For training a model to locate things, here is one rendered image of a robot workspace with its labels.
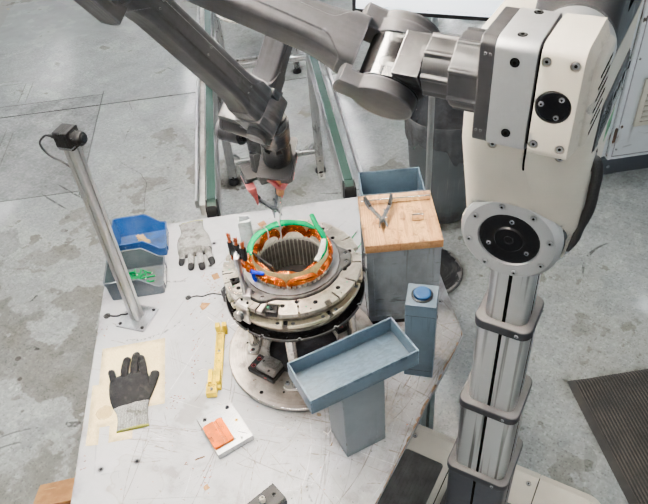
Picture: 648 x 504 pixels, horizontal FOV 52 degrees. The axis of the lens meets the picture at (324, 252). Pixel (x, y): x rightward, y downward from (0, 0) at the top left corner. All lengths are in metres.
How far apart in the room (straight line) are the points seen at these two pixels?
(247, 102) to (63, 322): 2.24
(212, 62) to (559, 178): 0.52
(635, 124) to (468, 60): 2.94
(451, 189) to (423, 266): 1.53
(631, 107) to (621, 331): 1.17
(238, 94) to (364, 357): 0.63
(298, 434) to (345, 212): 0.83
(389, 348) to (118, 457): 0.69
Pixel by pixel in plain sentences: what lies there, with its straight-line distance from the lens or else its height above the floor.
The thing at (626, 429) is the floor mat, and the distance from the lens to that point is 2.66.
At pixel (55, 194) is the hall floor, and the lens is 3.99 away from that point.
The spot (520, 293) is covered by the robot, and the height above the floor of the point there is 1.26.
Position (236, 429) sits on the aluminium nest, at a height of 0.80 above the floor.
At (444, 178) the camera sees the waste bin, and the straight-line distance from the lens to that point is 3.13.
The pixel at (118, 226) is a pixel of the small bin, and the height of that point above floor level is 0.82.
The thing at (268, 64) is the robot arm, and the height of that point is 1.51.
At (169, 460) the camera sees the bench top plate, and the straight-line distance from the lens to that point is 1.64.
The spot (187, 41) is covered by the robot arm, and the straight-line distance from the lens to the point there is 0.99.
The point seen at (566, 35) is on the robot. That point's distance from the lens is 0.70.
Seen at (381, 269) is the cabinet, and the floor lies 0.98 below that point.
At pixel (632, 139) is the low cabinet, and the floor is 0.21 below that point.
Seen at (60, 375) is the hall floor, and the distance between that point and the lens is 2.98.
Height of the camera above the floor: 2.13
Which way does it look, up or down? 42 degrees down
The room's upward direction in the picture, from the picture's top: 6 degrees counter-clockwise
